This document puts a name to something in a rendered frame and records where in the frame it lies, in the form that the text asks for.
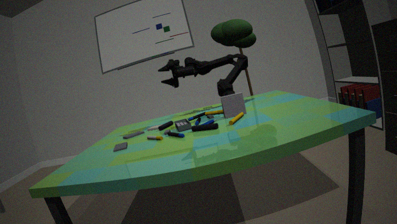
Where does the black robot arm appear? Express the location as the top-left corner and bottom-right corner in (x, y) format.
(184, 54), (248, 97)

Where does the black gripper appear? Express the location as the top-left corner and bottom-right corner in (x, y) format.
(158, 59), (186, 88)

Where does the black keyboard with white keys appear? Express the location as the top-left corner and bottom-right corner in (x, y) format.
(174, 119), (192, 132)

